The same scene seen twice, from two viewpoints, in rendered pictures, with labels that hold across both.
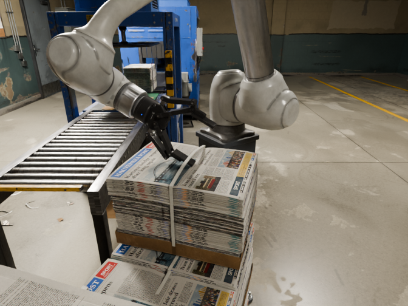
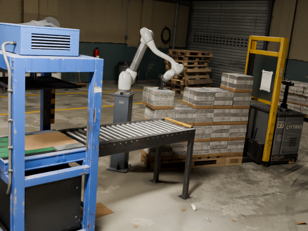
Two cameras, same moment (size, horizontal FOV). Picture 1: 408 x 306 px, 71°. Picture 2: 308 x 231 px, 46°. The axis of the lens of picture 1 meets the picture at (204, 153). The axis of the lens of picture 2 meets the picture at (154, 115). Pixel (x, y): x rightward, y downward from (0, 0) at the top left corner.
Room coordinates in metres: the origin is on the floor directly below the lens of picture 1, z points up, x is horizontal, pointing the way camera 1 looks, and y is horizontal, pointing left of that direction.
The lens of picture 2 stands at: (3.95, 3.52, 1.78)
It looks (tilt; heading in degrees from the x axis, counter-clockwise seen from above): 13 degrees down; 228
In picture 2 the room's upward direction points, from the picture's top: 5 degrees clockwise
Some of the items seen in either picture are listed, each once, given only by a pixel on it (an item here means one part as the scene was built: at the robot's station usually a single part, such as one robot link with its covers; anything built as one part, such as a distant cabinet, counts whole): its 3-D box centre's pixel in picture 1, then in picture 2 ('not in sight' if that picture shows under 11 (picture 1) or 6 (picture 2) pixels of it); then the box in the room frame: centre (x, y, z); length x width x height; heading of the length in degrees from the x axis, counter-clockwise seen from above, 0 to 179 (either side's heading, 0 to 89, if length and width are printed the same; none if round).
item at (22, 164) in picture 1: (64, 166); (159, 127); (1.33, 0.72, 0.77); 0.47 x 0.05 x 0.05; 90
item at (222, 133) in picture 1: (224, 125); (123, 91); (1.23, -0.09, 1.03); 0.22 x 0.18 x 0.06; 35
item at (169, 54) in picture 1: (169, 79); (51, 100); (2.37, 0.28, 1.05); 0.05 x 0.05 x 0.45; 0
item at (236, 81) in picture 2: not in sight; (231, 118); (-0.38, 0.41, 0.65); 0.39 x 0.30 x 1.29; 72
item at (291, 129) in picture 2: not in sight; (272, 133); (-1.15, 0.67, 0.40); 0.69 x 0.55 x 0.80; 72
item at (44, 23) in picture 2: not in sight; (40, 22); (2.74, 0.81, 1.78); 0.32 x 0.28 x 0.05; 90
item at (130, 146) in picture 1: (132, 145); (116, 129); (1.71, 0.46, 0.74); 1.34 x 0.05 x 0.12; 0
